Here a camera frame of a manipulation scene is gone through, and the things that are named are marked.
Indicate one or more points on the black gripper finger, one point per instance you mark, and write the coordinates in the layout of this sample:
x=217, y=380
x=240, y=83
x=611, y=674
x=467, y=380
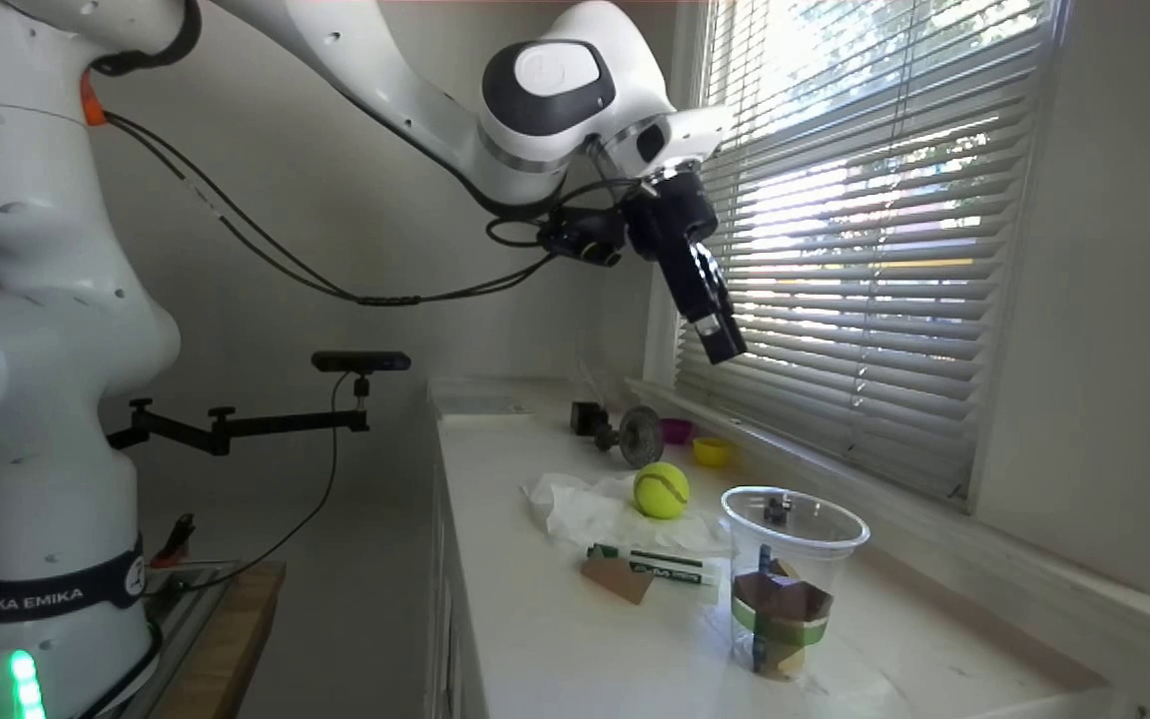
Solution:
x=715, y=302
x=698, y=310

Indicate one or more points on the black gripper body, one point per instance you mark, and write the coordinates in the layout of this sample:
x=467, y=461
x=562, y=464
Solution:
x=674, y=219

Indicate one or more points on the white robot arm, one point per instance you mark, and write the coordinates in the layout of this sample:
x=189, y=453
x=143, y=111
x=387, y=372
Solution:
x=43, y=400

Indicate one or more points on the pink bowl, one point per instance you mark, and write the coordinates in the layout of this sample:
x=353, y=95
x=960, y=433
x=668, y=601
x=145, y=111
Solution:
x=678, y=433

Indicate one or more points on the dumbbell with large disc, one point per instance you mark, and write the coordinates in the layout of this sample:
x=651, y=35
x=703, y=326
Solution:
x=635, y=436

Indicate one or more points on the yellow bowl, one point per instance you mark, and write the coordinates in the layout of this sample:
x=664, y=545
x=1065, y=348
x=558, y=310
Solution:
x=712, y=453

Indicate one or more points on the black box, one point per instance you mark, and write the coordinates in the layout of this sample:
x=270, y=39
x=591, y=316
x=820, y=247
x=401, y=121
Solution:
x=583, y=417

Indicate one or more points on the white window blinds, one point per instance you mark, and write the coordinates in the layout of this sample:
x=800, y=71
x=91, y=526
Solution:
x=867, y=240

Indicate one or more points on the yellow tennis ball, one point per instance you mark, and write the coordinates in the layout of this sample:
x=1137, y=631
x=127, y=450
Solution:
x=659, y=489

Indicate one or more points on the white cloth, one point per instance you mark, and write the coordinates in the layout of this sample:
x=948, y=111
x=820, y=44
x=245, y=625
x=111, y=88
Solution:
x=575, y=511

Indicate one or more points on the clear plastic cup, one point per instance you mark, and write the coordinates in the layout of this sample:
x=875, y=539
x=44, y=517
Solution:
x=796, y=526

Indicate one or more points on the brown green-banded block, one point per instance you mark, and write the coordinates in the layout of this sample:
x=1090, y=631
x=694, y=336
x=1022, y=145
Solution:
x=781, y=625

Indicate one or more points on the white counter cabinet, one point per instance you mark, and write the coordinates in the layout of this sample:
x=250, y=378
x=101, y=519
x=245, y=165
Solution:
x=450, y=639

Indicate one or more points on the red black clamp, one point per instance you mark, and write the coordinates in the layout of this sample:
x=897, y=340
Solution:
x=174, y=539

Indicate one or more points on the wooden side table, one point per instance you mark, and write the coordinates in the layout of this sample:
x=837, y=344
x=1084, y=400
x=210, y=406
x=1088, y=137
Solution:
x=221, y=654

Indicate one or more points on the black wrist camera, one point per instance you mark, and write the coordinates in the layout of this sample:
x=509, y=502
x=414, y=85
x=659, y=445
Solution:
x=583, y=236

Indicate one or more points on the black bar camera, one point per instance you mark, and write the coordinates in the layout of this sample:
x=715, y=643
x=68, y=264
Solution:
x=362, y=361

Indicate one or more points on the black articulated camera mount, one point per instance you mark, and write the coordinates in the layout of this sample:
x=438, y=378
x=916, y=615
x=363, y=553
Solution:
x=240, y=430

